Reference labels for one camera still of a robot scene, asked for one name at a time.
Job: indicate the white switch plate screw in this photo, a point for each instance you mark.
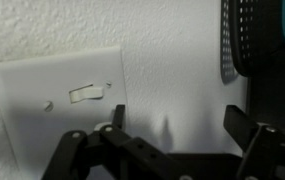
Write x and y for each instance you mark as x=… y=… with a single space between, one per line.
x=48 y=106
x=108 y=83

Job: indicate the white light switch toggle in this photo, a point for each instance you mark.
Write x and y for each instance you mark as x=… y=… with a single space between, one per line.
x=85 y=94

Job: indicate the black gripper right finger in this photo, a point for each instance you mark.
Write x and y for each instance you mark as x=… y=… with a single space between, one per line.
x=268 y=150

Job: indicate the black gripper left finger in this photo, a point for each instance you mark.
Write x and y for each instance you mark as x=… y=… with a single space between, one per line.
x=115 y=150

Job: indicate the white double switch plate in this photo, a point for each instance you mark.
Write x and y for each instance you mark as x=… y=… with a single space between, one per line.
x=32 y=80

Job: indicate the black perforated metal chair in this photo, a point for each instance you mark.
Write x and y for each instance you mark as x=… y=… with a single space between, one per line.
x=258 y=33

